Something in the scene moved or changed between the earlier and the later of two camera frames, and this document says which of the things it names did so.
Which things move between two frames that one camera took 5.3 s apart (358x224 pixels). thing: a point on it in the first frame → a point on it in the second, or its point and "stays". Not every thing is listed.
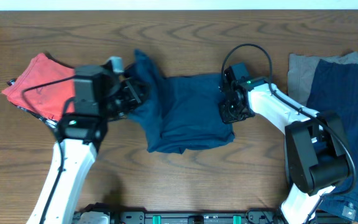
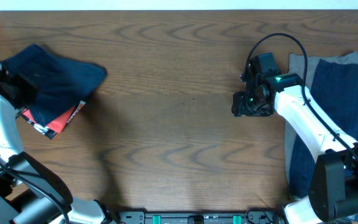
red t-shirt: x=46 y=88 → x=57 y=124
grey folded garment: x=301 y=70 stays
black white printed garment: x=52 y=123 → x=45 y=130
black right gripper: x=227 y=117 → x=240 y=107
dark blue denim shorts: x=179 y=112 → x=63 y=83
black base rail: x=122 y=217 stays
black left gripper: x=134 y=92 → x=18 y=90
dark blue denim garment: x=347 y=94 stays
